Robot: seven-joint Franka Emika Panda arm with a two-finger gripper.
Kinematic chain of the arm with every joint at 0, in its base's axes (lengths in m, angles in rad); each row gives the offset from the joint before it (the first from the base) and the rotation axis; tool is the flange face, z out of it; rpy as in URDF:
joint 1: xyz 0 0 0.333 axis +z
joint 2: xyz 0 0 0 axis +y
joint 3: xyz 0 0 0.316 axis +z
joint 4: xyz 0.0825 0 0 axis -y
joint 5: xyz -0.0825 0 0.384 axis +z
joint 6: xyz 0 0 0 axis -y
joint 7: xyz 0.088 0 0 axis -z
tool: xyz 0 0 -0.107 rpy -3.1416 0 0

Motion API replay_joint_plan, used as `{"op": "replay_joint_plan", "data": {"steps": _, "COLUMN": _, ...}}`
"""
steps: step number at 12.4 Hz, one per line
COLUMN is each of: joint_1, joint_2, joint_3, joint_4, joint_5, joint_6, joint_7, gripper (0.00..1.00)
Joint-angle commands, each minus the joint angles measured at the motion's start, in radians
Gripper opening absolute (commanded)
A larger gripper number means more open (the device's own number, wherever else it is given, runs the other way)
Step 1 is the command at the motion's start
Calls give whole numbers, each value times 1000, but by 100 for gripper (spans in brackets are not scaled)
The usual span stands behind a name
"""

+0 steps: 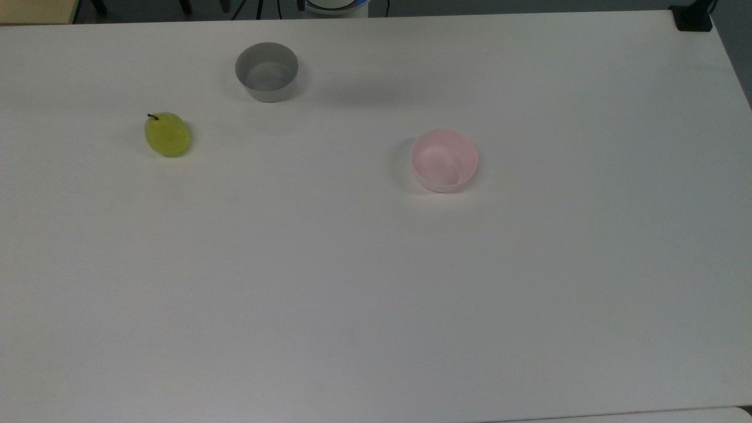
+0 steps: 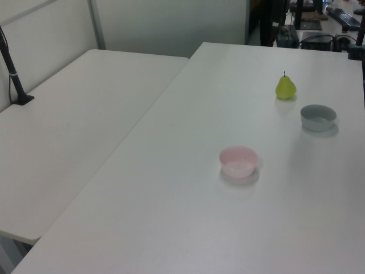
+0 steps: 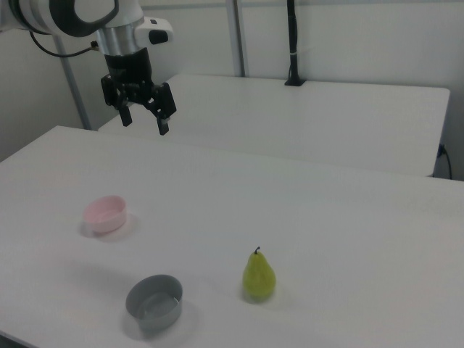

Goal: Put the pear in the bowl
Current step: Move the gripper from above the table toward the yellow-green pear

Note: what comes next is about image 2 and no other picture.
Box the grey partition post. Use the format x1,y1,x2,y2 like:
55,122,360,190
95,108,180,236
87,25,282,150
87,0,107,51

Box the black clamp stand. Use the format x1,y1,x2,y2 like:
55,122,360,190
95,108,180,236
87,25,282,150
346,0,365,61

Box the white side table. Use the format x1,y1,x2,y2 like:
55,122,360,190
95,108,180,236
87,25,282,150
0,49,190,245

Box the green pear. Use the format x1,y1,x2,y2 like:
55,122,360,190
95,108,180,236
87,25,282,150
275,71,298,100

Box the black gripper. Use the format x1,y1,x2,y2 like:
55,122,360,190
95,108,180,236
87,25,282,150
258,0,287,47

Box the black flat mat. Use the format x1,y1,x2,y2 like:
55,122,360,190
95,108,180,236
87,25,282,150
299,19,323,31

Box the black camera stand pole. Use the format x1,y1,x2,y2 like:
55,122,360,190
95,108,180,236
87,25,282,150
0,25,35,107

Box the black keyboard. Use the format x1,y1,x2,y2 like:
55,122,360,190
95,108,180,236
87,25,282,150
326,6,362,29

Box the grey bowl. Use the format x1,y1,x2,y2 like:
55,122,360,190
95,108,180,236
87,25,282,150
300,104,338,132

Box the brown board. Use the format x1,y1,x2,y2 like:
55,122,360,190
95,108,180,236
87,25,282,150
302,10,329,21

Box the green and black device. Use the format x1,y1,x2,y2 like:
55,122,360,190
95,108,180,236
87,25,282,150
278,25,301,49

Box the pink bowl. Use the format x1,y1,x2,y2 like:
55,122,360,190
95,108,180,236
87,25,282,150
218,145,259,179

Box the black monitor stand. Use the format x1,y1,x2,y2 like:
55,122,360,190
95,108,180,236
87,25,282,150
293,0,305,30

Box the black box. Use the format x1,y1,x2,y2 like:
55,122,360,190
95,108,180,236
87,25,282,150
299,31,335,51

